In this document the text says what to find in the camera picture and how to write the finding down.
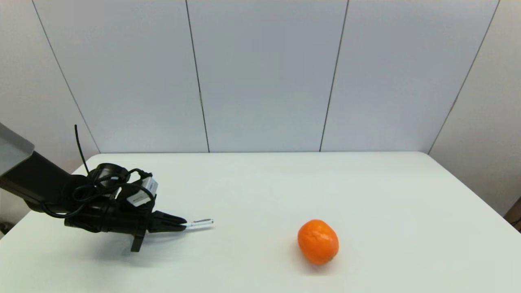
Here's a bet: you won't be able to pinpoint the orange mandarin fruit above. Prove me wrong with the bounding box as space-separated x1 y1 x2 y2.
297 219 339 266

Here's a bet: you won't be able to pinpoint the brown furniture piece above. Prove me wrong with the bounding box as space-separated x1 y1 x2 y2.
504 197 521 233

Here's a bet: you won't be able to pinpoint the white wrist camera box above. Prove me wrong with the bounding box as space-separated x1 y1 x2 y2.
118 176 159 207

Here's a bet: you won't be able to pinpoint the thin black cable tie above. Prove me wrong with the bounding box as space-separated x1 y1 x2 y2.
74 125 90 176

